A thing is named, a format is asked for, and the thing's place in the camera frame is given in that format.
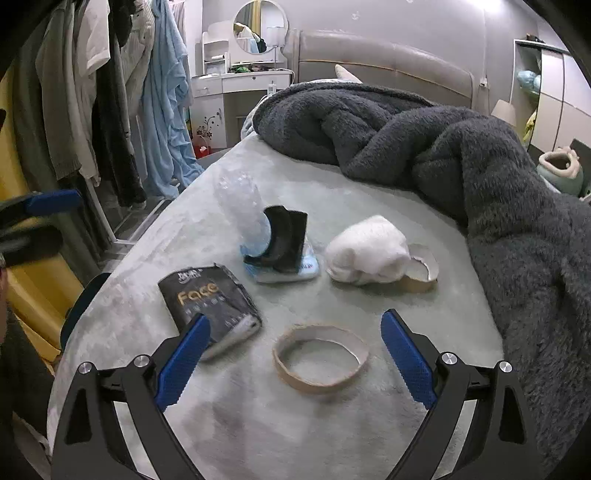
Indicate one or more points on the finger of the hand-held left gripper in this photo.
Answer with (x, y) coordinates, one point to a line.
(55, 201)
(32, 242)

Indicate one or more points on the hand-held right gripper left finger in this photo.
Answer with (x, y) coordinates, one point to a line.
(184, 360)

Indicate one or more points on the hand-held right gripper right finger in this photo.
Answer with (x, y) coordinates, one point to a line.
(406, 355)

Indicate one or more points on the blue white tissue packet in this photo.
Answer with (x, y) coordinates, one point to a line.
(305, 272)

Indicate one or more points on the yellow panel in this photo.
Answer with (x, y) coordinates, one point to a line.
(9, 161)

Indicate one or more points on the white clothes rack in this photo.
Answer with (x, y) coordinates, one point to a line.
(111, 230)

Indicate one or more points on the black glossy packet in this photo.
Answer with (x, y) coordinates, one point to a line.
(203, 290)

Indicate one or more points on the black hanging garment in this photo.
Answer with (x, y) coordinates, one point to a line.
(117, 147)

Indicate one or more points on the olive grey jacket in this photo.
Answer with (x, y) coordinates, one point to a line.
(51, 92)

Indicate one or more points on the white crumpled cloth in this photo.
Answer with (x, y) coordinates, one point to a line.
(364, 249)

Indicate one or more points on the light blue robe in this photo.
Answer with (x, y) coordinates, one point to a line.
(166, 115)

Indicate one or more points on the small red item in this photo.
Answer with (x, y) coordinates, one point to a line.
(202, 150)

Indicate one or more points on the cream knit sweater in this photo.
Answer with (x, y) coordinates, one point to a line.
(138, 60)

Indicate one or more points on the clear plastic bottle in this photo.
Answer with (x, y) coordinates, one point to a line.
(238, 203)

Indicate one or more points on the white t-shirt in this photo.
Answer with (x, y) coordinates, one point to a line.
(92, 37)

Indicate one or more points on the dark grey fluffy blanket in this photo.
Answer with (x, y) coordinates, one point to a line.
(508, 207)

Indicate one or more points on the white dressing table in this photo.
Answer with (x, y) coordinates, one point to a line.
(231, 106)

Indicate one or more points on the white desktop shelf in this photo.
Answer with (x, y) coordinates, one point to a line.
(214, 50)

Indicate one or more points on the white charger plug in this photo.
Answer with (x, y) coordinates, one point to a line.
(272, 87)

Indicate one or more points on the yellow green plush toy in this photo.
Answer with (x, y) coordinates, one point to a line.
(531, 127)

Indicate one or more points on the bedside lamp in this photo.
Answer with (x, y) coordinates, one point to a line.
(503, 113)

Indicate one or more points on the dark grey panel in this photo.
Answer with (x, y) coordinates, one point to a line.
(584, 157)

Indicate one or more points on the round mirror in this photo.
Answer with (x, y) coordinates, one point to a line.
(258, 23)

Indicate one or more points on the beige pillow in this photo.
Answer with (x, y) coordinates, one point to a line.
(346, 74)

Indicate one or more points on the beige padded headboard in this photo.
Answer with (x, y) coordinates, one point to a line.
(383, 60)

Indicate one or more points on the light blue plush toy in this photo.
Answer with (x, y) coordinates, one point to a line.
(530, 83)

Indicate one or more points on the grey wardrobe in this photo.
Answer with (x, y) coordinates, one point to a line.
(558, 83)

